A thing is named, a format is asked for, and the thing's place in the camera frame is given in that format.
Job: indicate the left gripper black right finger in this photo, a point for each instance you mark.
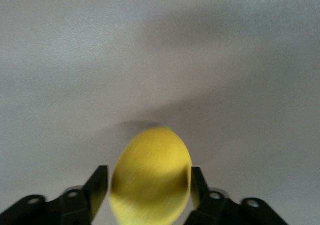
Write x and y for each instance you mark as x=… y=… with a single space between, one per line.
x=225 y=210

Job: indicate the yellow lemon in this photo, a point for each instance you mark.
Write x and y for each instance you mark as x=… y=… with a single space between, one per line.
x=152 y=175

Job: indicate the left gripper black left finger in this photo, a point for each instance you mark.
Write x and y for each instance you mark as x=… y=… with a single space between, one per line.
x=70 y=207

